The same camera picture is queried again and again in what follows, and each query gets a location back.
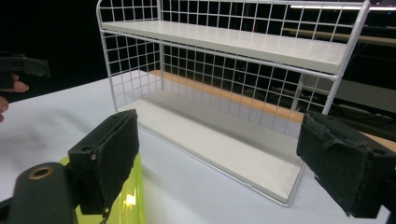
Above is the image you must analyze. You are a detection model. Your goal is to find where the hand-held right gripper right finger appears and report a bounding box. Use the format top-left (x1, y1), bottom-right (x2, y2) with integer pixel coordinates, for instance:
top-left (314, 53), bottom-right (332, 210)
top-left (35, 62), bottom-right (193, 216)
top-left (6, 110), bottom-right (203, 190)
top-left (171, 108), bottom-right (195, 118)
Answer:
top-left (295, 110), bottom-right (396, 219)

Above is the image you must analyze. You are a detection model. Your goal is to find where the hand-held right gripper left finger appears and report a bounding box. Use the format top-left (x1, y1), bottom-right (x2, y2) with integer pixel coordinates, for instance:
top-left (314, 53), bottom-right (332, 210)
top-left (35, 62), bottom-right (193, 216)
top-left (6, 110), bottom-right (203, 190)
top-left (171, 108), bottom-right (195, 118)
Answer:
top-left (67, 108), bottom-right (140, 217)

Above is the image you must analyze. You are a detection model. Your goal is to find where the neon yellow transparent plastic item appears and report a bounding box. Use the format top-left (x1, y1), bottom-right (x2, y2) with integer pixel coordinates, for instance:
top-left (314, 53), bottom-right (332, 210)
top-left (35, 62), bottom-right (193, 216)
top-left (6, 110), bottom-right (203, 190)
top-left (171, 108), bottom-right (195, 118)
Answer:
top-left (60, 153), bottom-right (148, 224)

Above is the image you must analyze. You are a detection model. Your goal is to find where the ceiling light strip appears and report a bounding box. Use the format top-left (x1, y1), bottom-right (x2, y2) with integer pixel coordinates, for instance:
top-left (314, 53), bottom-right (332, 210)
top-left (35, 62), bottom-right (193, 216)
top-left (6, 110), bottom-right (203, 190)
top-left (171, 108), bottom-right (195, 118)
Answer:
top-left (289, 4), bottom-right (396, 12)

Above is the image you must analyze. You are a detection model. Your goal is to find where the white wire shelf rack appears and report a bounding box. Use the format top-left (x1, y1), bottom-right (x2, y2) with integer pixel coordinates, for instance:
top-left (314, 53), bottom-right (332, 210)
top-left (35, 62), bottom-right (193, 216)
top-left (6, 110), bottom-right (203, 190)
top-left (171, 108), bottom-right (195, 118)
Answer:
top-left (95, 0), bottom-right (372, 208)

